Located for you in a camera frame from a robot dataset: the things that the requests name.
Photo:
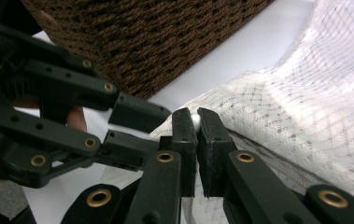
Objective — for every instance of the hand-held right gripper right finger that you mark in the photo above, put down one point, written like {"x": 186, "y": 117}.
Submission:
{"x": 213, "y": 149}

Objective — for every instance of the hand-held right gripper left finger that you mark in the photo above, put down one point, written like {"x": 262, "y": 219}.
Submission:
{"x": 185, "y": 146}

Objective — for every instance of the brown wicker basket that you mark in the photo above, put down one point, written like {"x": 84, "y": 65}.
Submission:
{"x": 149, "y": 37}

